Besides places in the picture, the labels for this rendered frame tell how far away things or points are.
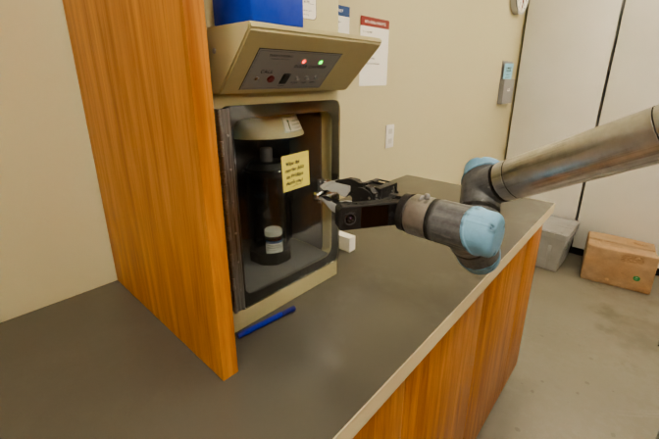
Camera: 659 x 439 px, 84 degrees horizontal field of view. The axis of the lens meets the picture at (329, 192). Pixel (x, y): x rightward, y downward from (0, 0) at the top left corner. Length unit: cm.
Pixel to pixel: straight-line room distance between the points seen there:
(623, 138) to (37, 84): 105
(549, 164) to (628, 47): 282
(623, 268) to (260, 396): 293
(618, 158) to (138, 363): 84
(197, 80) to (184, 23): 7
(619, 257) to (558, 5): 191
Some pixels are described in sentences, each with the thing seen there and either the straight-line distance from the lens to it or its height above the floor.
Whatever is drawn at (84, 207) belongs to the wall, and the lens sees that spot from 105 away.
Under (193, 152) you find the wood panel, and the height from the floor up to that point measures 133.
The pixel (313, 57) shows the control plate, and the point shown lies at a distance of 67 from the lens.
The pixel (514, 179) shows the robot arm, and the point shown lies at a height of 127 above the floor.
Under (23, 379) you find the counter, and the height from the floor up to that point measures 94.
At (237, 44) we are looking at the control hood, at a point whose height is 148.
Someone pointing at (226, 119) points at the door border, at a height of 137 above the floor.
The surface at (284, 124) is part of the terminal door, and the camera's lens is 73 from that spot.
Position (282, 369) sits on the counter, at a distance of 72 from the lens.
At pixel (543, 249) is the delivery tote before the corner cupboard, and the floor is 17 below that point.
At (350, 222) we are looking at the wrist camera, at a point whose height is 119.
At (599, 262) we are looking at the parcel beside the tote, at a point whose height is 17.
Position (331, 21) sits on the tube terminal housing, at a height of 155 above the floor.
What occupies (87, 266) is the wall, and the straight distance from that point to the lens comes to 110.
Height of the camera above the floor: 143
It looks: 17 degrees down
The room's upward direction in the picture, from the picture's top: straight up
